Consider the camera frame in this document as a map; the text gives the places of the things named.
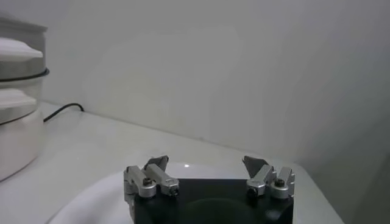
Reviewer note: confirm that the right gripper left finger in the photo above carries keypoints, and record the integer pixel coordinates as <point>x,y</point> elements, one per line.
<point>143,182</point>

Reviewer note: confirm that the white oval plate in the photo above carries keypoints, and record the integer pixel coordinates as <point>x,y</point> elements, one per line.
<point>100,201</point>

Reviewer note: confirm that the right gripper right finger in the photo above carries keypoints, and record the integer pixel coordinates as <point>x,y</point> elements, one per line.
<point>278,184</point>

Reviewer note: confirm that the white electric cooker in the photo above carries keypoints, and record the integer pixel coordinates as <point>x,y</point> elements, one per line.
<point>18,146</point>

